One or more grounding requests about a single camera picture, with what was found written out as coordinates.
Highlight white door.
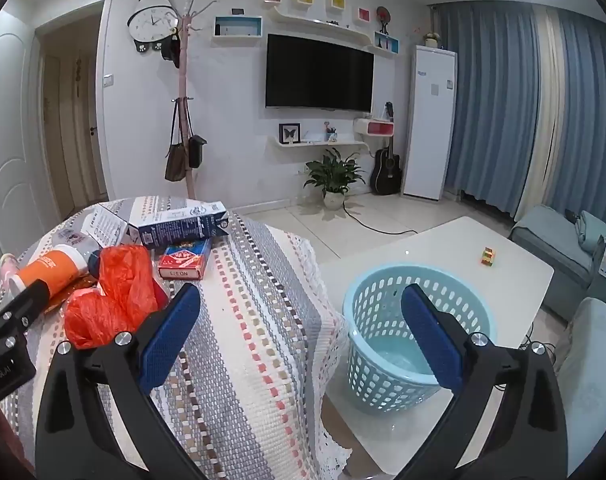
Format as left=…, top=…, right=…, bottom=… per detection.
left=0, top=7, right=48, bottom=261

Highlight teal sofa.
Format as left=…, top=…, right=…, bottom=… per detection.
left=508, top=205, right=606, bottom=476

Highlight white coffee table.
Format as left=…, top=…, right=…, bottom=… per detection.
left=315, top=216, right=555, bottom=480

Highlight pink coat rack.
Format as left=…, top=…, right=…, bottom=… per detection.
left=170, top=0, right=219, bottom=201

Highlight black acoustic guitar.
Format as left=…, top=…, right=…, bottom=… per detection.
left=370, top=101, right=403, bottom=196

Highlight pink soft packet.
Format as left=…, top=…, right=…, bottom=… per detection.
left=0, top=252, right=21, bottom=281

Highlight blue white milk carton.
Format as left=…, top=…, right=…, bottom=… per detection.
left=80, top=200, right=230, bottom=250

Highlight black floor cable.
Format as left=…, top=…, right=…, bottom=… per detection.
left=340, top=200, right=419, bottom=236

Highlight small blue box shelf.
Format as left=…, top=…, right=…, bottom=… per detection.
left=367, top=31, right=400, bottom=57

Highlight green potted plant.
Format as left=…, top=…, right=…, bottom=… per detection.
left=303, top=147, right=366, bottom=211

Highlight dark hat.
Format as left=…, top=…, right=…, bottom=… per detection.
left=159, top=30, right=182, bottom=68

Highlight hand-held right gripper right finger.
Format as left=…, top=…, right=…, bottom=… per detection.
left=400, top=283, right=569, bottom=480

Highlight panda wall clock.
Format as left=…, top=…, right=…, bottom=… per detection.
left=127, top=0, right=180, bottom=53

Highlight black shoulder bag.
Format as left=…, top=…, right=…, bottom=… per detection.
left=183, top=97, right=208, bottom=170

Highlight folded teal blanket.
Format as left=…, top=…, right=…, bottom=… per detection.
left=576, top=210, right=606, bottom=256

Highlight light blue plastic basket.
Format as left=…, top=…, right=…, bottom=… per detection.
left=343, top=265, right=496, bottom=416

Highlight brown handbag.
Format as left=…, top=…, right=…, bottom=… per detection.
left=164, top=97, right=189, bottom=183

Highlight orange plastic bag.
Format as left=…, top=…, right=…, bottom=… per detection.
left=64, top=245, right=170, bottom=351

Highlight blue white box shelf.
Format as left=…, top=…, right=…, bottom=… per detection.
left=213, top=15, right=262, bottom=40

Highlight orange white drink bottle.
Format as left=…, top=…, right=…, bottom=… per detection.
left=5, top=244, right=104, bottom=306

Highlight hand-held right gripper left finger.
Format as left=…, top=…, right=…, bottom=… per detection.
left=35, top=282, right=204, bottom=480

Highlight black wall television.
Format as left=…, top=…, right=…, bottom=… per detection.
left=264, top=33, right=375, bottom=113

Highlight red white wall drawer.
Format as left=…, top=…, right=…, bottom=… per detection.
left=353, top=116, right=395, bottom=140

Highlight blue beige curtain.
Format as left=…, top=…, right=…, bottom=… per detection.
left=435, top=0, right=606, bottom=231

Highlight red playing card box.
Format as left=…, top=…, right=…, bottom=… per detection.
left=158, top=237, right=213, bottom=281

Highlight orange snack packet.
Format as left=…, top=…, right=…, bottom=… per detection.
left=43, top=272, right=101, bottom=313

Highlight curved white wall shelf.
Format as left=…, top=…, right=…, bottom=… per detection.
left=272, top=6, right=374, bottom=46

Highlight white doorway frame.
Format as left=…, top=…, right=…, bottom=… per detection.
left=34, top=0, right=110, bottom=221

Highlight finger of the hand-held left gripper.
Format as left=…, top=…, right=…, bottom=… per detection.
left=0, top=281, right=51, bottom=335

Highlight low white wall shelf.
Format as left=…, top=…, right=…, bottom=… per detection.
left=267, top=137, right=371, bottom=151

